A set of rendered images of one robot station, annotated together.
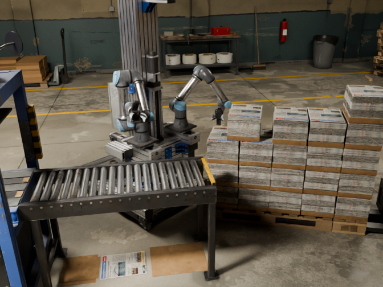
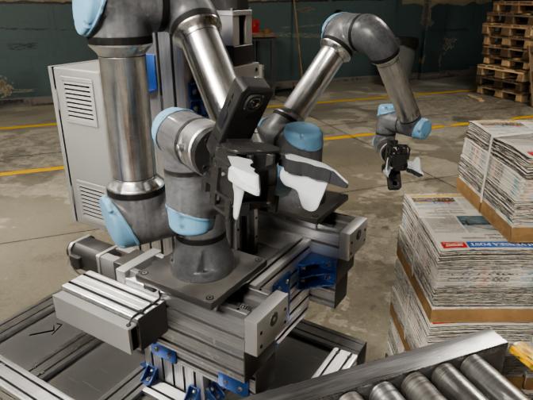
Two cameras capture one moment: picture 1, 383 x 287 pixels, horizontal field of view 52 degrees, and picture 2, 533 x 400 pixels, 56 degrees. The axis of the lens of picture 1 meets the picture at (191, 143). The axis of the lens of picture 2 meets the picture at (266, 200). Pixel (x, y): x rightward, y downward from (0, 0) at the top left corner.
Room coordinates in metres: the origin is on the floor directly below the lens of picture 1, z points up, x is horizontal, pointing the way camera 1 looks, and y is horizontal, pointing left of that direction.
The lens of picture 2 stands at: (2.29, 0.52, 1.42)
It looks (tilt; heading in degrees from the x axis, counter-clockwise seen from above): 23 degrees down; 348
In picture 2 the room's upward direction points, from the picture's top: straight up
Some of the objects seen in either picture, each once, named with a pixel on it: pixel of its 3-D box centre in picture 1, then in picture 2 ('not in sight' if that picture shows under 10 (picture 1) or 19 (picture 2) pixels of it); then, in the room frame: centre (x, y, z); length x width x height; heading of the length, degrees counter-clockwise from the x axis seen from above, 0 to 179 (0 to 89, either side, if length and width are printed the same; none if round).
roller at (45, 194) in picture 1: (48, 187); not in sight; (2.55, 1.05, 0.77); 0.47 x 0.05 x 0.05; 9
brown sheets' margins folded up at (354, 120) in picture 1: (354, 162); not in sight; (3.18, -1.45, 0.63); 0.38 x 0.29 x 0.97; 168
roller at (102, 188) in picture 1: (102, 183); not in sight; (2.60, 0.66, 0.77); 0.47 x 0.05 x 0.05; 9
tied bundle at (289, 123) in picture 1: (289, 124); not in sight; (3.30, -0.87, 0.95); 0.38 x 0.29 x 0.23; 169
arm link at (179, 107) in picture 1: (180, 109); (301, 147); (3.69, 0.10, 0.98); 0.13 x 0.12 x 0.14; 22
